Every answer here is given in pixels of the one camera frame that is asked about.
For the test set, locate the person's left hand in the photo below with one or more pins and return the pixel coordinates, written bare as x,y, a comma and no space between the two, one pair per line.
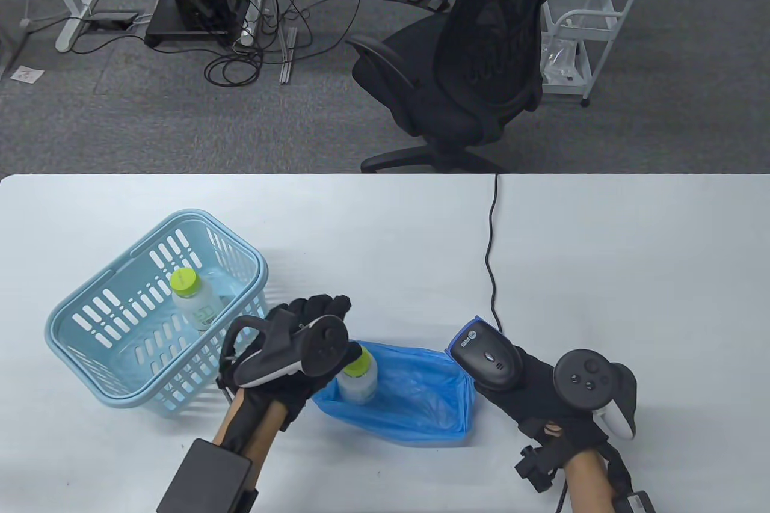
277,402

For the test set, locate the person's right hand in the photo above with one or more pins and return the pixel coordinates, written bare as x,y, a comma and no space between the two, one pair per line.
535,399

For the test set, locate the black and white controller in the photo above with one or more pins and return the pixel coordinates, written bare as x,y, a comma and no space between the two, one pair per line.
325,347
583,380

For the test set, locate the black barcode scanner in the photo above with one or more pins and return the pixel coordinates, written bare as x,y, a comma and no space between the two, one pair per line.
487,356

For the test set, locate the green-capped coconut water bottle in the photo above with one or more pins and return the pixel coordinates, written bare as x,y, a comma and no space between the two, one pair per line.
183,282
358,387

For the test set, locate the blue plastic bag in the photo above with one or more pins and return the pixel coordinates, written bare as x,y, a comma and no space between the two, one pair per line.
415,399

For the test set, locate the person's left forearm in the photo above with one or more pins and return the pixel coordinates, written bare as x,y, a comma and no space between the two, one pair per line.
252,435

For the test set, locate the person's right forearm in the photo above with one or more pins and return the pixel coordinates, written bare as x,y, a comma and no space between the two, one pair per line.
589,483

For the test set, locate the light blue plastic basket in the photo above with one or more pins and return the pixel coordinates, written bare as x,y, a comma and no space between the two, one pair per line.
192,215

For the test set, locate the black office chair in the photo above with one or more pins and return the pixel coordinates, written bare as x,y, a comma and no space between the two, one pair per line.
433,104

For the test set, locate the clear plastic packet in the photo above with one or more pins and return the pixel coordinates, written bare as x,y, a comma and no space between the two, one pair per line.
562,59

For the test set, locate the black tower stand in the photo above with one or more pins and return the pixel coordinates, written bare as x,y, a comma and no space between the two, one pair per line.
180,36

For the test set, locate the white paper sheet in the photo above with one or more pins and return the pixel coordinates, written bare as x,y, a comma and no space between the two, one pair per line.
27,74

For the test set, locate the black floor power box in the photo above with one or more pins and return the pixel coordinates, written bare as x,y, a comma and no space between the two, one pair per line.
111,18

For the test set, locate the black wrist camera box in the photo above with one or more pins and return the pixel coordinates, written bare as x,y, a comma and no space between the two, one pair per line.
204,477
631,504

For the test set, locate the aluminium rail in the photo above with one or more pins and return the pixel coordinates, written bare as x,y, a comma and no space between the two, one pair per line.
287,56

